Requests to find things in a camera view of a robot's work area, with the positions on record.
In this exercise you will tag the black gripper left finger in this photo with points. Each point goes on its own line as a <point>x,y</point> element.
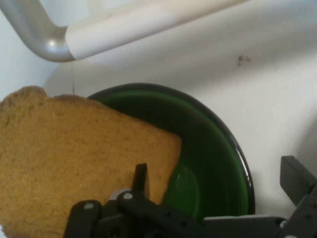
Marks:
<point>138,218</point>

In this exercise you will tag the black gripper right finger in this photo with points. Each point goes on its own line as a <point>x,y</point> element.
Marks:
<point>304,198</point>

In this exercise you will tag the brown toast bread slice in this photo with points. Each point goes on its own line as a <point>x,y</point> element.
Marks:
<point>74,158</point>

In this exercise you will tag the grey bent metal tube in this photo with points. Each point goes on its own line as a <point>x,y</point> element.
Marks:
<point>34,29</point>

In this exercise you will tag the thick white rail bar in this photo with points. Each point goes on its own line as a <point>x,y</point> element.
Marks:
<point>138,27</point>

